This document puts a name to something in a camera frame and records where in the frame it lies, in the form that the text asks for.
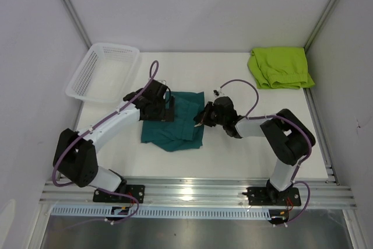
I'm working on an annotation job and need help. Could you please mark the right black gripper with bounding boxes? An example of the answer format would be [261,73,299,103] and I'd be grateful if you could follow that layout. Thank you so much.
[194,101,226,127]

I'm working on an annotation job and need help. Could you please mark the teal green shorts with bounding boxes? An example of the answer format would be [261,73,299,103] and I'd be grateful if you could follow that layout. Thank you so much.
[140,92,205,152]

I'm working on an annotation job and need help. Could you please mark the lime green shorts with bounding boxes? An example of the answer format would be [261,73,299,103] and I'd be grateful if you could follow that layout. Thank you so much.
[248,47,315,89]

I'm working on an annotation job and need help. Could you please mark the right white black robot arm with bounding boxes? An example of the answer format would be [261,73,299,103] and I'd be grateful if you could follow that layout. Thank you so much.
[193,96,316,206]

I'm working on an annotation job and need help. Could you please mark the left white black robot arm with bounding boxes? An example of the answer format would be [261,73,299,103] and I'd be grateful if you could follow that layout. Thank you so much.
[52,80,175,202]

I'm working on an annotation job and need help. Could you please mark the white plastic basket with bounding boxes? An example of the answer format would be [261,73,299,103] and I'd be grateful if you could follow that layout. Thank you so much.
[65,43,140,103]

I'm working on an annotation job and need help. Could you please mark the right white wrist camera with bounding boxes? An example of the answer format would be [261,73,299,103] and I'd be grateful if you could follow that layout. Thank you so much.
[213,89,222,97]

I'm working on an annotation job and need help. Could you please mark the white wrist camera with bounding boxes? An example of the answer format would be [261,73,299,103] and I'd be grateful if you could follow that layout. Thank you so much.
[213,89,222,97]
[157,80,167,85]

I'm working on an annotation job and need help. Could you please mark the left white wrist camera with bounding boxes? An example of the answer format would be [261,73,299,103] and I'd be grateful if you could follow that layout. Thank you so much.
[157,80,167,85]

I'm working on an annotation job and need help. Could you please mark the aluminium mounting rail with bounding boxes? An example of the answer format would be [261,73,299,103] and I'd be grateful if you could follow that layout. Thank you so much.
[39,177,357,209]

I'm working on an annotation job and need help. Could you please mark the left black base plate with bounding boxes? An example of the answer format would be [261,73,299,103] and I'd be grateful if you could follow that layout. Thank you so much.
[93,184,146,204]

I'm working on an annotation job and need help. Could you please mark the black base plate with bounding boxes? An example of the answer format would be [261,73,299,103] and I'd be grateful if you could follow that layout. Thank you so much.
[241,185,301,206]
[93,184,146,204]

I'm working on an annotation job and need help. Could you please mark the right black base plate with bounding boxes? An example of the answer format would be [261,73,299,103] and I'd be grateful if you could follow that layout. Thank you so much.
[241,185,301,206]

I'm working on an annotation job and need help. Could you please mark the white slotted cable duct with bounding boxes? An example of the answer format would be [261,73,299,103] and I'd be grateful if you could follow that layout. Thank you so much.
[51,205,285,220]

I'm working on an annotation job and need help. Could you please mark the left aluminium frame post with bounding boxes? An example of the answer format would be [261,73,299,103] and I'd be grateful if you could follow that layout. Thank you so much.
[60,0,92,49]

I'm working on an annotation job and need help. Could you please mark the aluminium frame post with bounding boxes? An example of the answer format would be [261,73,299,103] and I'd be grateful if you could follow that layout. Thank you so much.
[304,0,340,54]
[60,0,92,49]

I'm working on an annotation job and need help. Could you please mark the right aluminium frame post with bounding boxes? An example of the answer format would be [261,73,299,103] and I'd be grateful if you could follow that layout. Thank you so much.
[304,0,340,54]

